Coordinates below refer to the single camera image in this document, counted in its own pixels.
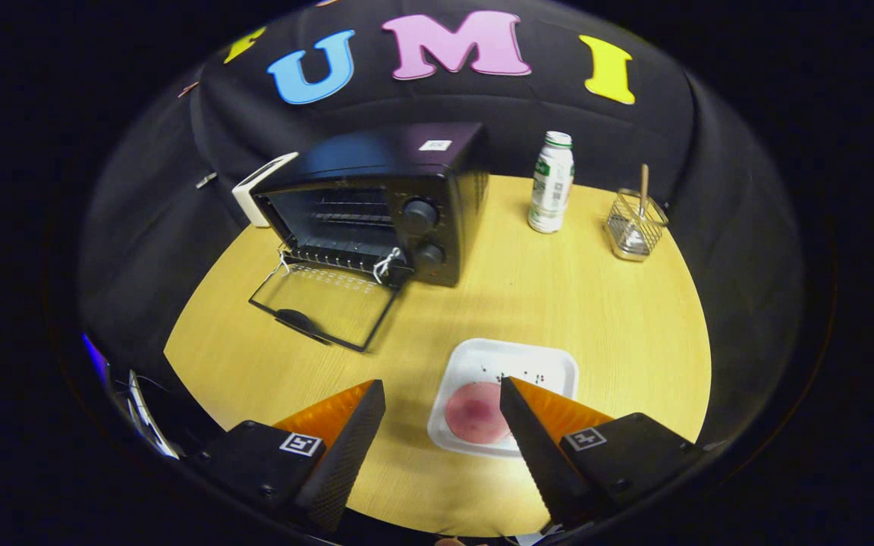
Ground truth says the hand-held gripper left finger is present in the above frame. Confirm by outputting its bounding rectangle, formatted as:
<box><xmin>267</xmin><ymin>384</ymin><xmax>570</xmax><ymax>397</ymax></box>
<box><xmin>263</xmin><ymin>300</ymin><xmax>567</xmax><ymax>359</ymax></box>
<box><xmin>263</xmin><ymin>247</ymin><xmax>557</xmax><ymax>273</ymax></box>
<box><xmin>193</xmin><ymin>379</ymin><xmax>387</xmax><ymax>535</ymax></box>

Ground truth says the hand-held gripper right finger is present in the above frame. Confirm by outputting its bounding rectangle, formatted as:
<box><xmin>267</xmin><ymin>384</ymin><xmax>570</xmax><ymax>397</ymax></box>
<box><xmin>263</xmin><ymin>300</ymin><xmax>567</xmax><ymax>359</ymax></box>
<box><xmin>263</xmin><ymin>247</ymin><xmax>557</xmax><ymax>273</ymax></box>
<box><xmin>498</xmin><ymin>376</ymin><xmax>705</xmax><ymax>527</ymax></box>

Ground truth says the pink round meat slice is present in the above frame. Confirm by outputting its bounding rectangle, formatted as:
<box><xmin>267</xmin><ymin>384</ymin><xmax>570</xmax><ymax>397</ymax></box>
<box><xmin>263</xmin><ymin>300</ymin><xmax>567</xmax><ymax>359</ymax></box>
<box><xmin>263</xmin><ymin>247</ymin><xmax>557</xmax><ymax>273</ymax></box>
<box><xmin>445</xmin><ymin>381</ymin><xmax>512</xmax><ymax>445</ymax></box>

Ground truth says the white square plate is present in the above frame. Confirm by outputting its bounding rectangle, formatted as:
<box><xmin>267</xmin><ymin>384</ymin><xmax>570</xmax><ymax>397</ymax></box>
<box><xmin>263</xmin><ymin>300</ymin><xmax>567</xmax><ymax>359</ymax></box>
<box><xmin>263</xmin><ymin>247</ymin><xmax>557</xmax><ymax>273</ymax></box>
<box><xmin>427</xmin><ymin>338</ymin><xmax>580</xmax><ymax>459</ymax></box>

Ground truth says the black toaster oven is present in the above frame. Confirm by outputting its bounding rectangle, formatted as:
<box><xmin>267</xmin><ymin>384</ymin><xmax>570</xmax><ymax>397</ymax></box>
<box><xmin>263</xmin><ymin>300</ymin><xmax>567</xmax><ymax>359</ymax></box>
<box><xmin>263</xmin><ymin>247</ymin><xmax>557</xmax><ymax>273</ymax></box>
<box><xmin>248</xmin><ymin>123</ymin><xmax>491</xmax><ymax>353</ymax></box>

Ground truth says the white pop-up toaster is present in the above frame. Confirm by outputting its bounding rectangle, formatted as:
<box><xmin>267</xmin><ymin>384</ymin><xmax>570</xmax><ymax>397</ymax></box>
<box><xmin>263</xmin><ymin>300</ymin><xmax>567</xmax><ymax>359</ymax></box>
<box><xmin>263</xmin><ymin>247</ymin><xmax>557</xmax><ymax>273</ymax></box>
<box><xmin>231</xmin><ymin>152</ymin><xmax>300</xmax><ymax>228</ymax></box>

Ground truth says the white bottle green label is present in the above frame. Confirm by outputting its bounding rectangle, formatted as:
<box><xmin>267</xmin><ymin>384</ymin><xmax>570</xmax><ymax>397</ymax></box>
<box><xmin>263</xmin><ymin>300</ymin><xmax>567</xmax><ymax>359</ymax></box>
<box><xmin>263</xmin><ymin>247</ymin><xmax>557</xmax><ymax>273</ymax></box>
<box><xmin>527</xmin><ymin>131</ymin><xmax>575</xmax><ymax>234</ymax></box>

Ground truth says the black backdrop cloth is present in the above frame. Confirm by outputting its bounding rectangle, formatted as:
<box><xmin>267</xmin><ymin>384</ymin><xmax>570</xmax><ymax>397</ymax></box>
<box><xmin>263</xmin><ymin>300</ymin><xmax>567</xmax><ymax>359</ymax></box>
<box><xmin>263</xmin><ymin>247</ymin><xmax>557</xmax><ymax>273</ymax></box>
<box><xmin>79</xmin><ymin>0</ymin><xmax>806</xmax><ymax>448</ymax></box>

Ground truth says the wire mesh holder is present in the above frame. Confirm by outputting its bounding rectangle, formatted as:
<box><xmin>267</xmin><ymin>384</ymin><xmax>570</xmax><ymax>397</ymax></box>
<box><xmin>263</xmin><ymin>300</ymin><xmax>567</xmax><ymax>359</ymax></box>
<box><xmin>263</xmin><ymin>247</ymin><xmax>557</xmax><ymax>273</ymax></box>
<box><xmin>605</xmin><ymin>188</ymin><xmax>669</xmax><ymax>262</ymax></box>

